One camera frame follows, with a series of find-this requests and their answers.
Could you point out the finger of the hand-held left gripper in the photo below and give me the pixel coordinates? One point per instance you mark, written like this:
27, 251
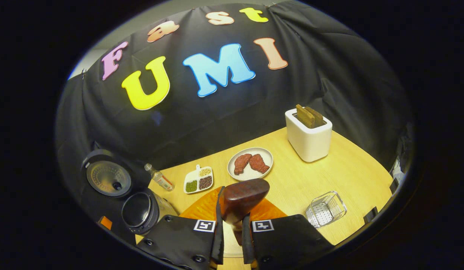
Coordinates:
105, 223

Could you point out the white toaster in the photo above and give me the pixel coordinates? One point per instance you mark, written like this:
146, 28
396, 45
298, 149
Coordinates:
310, 144

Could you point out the black backdrop cloth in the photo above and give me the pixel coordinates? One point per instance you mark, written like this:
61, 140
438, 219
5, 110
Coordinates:
254, 101

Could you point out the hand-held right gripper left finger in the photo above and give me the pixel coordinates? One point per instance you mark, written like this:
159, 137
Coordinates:
219, 240

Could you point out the small black block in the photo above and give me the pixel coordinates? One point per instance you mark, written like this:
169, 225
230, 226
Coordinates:
370, 215

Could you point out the brown toast slice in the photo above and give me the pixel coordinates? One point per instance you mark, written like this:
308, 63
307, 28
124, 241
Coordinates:
305, 117
317, 116

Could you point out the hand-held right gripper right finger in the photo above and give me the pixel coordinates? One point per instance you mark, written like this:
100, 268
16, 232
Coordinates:
247, 240

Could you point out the glass tray of rice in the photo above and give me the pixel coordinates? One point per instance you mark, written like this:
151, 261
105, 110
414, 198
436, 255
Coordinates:
229, 243

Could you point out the round white plate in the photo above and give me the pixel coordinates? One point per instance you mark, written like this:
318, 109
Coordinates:
250, 176

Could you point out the small clear glass bottle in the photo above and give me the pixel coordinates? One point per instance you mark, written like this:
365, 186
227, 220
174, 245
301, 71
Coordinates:
160, 179

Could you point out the black silver rice cooker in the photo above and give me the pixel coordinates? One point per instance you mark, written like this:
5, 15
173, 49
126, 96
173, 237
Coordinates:
108, 178

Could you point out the white divided bean dish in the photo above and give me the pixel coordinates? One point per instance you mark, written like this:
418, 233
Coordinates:
198, 183

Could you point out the dark wooden spoon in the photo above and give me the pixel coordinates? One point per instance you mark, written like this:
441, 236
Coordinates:
243, 197

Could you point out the red meat piece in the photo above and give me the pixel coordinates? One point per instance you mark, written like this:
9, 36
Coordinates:
259, 164
241, 164

